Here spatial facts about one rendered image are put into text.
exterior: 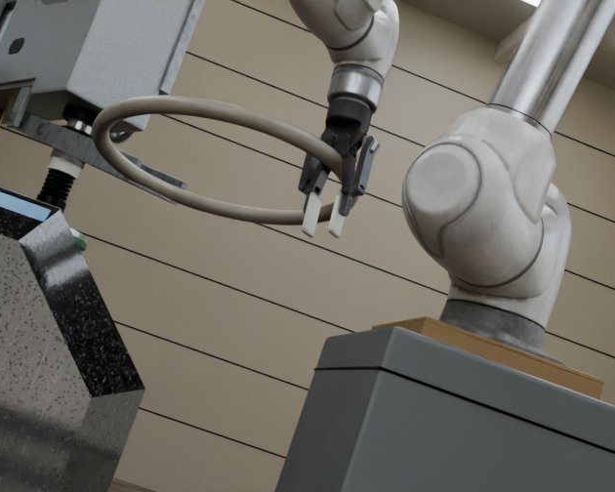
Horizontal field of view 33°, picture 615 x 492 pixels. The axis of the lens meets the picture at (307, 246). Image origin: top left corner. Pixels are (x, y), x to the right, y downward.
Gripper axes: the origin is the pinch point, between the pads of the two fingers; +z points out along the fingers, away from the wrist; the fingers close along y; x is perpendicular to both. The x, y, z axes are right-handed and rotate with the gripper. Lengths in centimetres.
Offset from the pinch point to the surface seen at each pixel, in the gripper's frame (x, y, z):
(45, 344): 15, 39, 30
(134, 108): 24.8, 24.3, -8.1
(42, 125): -11, 91, -27
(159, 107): 24.4, 19.1, -8.2
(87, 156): -5, 66, -15
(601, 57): -517, 154, -350
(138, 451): -406, 391, 4
